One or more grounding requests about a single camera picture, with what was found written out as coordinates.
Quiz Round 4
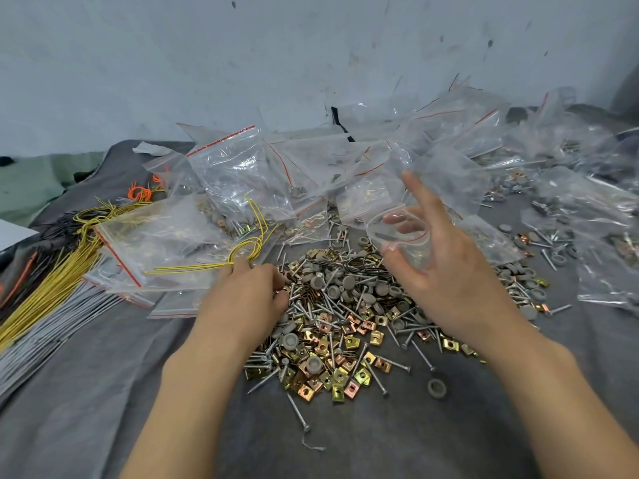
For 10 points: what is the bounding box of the person's left hand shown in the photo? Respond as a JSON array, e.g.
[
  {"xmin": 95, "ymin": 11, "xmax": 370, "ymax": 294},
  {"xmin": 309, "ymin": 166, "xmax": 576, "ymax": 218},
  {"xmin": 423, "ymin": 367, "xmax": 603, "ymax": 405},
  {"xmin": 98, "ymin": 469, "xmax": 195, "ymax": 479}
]
[{"xmin": 196, "ymin": 258, "xmax": 291, "ymax": 356}]

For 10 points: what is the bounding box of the person's right hand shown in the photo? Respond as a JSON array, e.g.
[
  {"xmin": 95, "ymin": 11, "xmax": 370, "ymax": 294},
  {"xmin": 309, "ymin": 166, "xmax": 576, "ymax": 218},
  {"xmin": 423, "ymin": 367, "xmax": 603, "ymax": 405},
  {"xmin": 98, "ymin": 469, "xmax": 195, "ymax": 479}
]
[{"xmin": 380, "ymin": 171, "xmax": 521, "ymax": 353}]

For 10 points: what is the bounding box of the small clear zip bag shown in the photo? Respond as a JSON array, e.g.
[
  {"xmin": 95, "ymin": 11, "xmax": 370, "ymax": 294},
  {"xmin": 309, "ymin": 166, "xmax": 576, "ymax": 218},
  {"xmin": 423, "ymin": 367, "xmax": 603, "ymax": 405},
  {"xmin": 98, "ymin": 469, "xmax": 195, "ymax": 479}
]
[{"xmin": 366, "ymin": 204, "xmax": 436, "ymax": 273}]

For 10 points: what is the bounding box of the person's left forearm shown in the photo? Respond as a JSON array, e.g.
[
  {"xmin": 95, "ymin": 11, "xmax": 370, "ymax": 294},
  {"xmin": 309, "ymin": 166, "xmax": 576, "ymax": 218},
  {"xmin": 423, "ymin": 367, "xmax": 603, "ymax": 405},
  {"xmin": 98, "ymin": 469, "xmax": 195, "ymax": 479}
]
[{"xmin": 119, "ymin": 339, "xmax": 260, "ymax": 479}]

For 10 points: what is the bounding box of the person's right forearm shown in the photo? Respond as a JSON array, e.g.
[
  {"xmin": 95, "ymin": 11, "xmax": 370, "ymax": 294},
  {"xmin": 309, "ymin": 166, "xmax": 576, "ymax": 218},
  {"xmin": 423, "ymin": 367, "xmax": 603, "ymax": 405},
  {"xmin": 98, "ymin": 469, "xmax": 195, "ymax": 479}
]
[{"xmin": 472, "ymin": 319, "xmax": 639, "ymax": 479}]

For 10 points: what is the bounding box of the pile of grey round caps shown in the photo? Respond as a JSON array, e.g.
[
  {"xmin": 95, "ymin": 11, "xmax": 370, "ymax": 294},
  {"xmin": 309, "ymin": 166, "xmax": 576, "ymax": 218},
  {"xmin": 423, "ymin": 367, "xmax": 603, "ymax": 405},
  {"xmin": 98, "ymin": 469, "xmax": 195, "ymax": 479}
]
[{"xmin": 270, "ymin": 222, "xmax": 555, "ymax": 377}]

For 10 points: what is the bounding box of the pile of silver screws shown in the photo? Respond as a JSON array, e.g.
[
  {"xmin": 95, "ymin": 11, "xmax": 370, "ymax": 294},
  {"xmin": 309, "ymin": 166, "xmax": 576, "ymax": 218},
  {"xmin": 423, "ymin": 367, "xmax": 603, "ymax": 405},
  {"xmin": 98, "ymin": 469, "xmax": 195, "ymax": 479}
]
[{"xmin": 244, "ymin": 214, "xmax": 574, "ymax": 397}]

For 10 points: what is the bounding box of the pile of brass square clips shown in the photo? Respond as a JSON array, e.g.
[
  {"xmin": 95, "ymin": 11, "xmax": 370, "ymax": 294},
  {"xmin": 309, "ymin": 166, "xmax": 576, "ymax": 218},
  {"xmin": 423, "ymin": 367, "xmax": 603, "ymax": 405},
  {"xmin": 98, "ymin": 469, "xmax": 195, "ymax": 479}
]
[{"xmin": 244, "ymin": 249, "xmax": 487, "ymax": 404}]

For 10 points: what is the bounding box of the lone silver screw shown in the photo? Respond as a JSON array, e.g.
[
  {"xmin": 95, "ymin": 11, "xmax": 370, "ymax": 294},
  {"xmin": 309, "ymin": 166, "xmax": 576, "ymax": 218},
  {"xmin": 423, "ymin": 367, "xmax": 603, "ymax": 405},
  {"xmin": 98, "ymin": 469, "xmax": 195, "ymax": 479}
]
[{"xmin": 286, "ymin": 392, "xmax": 312, "ymax": 435}]

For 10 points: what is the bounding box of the pile of clear zip bags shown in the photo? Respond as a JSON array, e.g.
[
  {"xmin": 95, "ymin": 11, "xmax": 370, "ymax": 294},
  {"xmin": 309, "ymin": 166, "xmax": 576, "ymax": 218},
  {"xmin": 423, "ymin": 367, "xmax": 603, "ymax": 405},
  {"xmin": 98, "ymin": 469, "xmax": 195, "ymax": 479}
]
[{"xmin": 82, "ymin": 87, "xmax": 639, "ymax": 320}]

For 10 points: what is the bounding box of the dark grey cloth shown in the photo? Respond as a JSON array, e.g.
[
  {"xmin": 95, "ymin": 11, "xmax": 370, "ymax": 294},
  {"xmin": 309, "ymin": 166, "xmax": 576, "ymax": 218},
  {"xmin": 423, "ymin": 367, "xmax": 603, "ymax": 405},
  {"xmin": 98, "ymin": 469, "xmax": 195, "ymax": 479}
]
[{"xmin": 0, "ymin": 103, "xmax": 639, "ymax": 479}]

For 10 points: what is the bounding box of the green cloth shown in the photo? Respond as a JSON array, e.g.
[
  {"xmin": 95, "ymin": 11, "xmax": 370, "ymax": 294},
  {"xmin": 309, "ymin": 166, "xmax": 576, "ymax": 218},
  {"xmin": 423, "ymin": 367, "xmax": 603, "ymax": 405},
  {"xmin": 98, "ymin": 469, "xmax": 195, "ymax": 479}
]
[{"xmin": 0, "ymin": 152, "xmax": 107, "ymax": 228}]

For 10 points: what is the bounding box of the white paper sheet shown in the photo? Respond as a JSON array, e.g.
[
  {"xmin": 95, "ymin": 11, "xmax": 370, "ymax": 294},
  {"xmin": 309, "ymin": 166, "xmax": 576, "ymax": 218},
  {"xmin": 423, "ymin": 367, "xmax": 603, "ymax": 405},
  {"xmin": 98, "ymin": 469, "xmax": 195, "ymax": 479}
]
[{"xmin": 0, "ymin": 219, "xmax": 41, "ymax": 253}]

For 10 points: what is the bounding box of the looped yellow wire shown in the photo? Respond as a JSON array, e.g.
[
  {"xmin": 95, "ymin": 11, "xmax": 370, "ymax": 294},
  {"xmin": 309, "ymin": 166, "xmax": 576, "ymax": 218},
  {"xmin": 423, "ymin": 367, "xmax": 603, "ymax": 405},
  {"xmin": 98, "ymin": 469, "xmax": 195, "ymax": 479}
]
[{"xmin": 145, "ymin": 194, "xmax": 281, "ymax": 276}]

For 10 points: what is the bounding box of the black strap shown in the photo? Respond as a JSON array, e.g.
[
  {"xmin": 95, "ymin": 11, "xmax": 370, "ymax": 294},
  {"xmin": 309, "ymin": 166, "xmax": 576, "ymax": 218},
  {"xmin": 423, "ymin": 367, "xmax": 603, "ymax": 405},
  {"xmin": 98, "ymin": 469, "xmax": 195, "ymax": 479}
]
[{"xmin": 330, "ymin": 106, "xmax": 355, "ymax": 144}]

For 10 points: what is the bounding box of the orange wire coil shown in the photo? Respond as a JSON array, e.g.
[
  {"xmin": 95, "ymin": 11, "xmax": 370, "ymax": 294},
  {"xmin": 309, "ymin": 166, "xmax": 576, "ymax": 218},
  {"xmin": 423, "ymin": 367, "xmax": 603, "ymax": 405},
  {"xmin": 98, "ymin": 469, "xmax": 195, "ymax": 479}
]
[{"xmin": 127, "ymin": 174, "xmax": 166, "ymax": 203}]

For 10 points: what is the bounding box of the bundle of yellow wires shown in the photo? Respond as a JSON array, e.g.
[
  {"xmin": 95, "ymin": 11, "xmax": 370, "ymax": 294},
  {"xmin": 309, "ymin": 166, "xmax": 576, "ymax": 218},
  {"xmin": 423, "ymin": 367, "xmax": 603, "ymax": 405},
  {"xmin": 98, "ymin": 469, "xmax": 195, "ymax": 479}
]
[{"xmin": 0, "ymin": 197, "xmax": 156, "ymax": 353}]

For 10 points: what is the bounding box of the bundle of grey wires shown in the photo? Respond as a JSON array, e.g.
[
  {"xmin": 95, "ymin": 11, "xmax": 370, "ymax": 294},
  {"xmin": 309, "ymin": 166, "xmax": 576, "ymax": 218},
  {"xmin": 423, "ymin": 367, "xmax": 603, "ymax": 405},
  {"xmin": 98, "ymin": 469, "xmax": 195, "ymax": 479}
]
[{"xmin": 0, "ymin": 281, "xmax": 125, "ymax": 396}]

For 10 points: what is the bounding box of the bundle of black wires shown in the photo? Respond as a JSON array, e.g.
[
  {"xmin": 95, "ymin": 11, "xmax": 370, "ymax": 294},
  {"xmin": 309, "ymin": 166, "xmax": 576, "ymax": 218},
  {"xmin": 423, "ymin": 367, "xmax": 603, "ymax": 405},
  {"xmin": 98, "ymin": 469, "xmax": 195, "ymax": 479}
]
[{"xmin": 0, "ymin": 210, "xmax": 101, "ymax": 315}]

